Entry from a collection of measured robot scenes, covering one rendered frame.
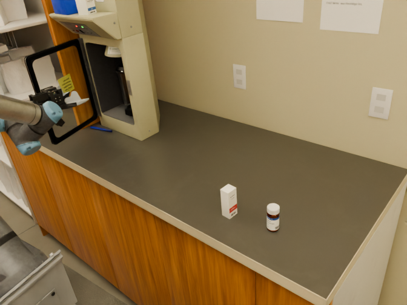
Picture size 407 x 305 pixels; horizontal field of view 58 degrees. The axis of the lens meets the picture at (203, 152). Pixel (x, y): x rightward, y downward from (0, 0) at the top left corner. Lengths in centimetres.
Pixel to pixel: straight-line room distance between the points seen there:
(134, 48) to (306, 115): 78
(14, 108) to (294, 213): 95
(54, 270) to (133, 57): 98
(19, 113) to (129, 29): 56
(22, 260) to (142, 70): 101
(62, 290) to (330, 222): 78
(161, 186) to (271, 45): 74
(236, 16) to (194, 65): 38
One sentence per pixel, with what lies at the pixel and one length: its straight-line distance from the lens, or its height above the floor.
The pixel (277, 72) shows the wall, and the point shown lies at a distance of 163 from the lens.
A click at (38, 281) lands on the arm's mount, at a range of 91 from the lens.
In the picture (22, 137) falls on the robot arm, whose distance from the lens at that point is 145.
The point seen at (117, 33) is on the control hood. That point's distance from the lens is 155.
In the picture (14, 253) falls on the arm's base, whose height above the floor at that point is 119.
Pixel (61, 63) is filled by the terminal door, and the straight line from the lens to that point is 174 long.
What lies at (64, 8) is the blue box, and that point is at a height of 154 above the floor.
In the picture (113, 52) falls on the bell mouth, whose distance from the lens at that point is 169.
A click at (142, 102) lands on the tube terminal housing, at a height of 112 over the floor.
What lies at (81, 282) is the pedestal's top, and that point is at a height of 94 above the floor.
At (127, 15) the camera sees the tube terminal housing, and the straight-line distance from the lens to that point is 158.
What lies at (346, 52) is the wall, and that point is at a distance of 148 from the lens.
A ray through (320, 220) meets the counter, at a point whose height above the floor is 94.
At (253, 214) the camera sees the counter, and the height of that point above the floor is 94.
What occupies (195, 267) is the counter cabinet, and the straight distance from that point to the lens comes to 139.
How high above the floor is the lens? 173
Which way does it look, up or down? 30 degrees down
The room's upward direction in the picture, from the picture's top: 5 degrees counter-clockwise
